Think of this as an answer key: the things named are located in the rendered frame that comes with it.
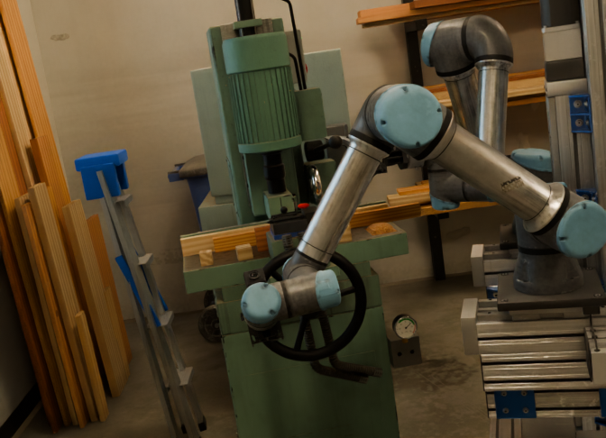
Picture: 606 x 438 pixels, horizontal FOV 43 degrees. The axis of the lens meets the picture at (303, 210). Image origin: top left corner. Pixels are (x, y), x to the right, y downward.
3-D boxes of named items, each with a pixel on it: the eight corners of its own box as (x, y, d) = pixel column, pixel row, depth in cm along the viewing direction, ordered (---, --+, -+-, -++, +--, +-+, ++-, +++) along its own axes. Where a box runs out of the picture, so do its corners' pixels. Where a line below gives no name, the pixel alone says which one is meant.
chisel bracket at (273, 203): (271, 228, 214) (267, 198, 213) (266, 219, 228) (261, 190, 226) (298, 223, 215) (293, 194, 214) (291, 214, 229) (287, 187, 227)
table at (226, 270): (186, 305, 193) (181, 281, 192) (186, 274, 223) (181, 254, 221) (420, 261, 200) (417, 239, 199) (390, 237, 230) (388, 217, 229)
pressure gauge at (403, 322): (397, 348, 206) (392, 318, 205) (393, 342, 210) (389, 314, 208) (419, 343, 207) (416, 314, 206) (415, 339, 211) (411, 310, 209)
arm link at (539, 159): (549, 201, 212) (545, 152, 209) (502, 201, 220) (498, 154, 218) (565, 191, 221) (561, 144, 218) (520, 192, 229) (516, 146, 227)
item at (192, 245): (183, 257, 218) (179, 240, 217) (183, 255, 220) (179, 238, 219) (390, 220, 225) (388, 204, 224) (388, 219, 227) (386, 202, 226)
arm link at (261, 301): (289, 314, 147) (244, 325, 146) (288, 323, 157) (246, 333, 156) (279, 275, 149) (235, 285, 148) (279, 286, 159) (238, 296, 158)
